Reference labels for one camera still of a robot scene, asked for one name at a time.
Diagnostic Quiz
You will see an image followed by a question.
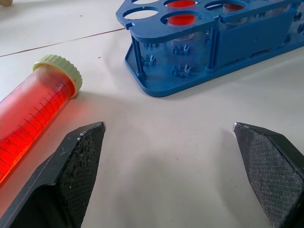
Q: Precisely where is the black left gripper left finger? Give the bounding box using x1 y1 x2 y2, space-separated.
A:
0 122 106 228

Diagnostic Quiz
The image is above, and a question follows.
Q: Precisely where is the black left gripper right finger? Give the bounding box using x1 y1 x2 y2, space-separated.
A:
232 122 304 228

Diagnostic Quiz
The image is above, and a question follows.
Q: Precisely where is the blue tube rack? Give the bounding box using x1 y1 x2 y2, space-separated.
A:
115 0 304 98

